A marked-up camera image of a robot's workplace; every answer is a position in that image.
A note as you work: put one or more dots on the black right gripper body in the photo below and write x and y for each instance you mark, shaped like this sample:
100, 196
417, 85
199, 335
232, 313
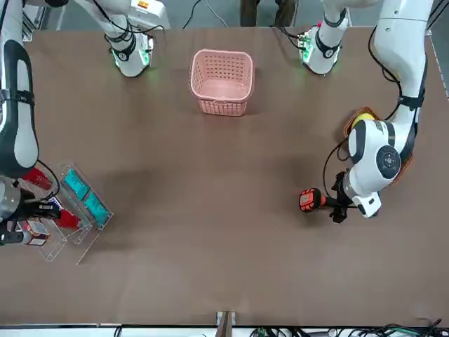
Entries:
38, 210

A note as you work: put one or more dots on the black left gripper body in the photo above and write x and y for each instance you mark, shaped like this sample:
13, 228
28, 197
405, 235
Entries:
343, 196

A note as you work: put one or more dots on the orange black barcode scanner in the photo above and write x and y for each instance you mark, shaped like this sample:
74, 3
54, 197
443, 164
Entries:
308, 200

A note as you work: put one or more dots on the red Coca-Cola bottle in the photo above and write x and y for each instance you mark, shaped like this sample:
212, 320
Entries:
38, 179
70, 221

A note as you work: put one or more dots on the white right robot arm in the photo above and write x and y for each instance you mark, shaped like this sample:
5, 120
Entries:
24, 147

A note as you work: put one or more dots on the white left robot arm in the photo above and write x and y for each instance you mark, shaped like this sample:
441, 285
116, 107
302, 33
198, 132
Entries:
368, 154

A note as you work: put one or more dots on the brown wicker basket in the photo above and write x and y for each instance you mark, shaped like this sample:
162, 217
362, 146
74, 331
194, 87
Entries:
348, 124

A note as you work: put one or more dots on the pink plastic basket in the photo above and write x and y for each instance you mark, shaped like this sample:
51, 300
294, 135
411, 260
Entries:
210, 105

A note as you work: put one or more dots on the Snickers bar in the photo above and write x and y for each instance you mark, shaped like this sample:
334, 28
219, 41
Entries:
54, 201

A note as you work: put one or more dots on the red cookie box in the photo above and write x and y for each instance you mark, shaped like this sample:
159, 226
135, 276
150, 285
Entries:
36, 233

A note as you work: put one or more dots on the clear acrylic shelf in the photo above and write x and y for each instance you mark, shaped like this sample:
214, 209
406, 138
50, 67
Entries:
52, 245

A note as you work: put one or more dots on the yellow-green apple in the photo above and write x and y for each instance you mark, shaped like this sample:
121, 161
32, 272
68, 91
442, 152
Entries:
363, 116

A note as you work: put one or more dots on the green circuit board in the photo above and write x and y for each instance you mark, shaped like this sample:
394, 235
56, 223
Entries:
147, 45
305, 45

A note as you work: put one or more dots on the person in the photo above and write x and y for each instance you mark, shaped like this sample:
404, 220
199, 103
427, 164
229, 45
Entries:
250, 12

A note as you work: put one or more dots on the white control box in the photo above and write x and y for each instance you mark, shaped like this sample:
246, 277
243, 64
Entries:
151, 14

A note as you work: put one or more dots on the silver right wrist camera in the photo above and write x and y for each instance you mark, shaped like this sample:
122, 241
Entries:
17, 238

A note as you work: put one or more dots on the grey aluminium frame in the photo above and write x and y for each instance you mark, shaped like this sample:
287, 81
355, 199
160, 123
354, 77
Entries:
428, 29
29, 34

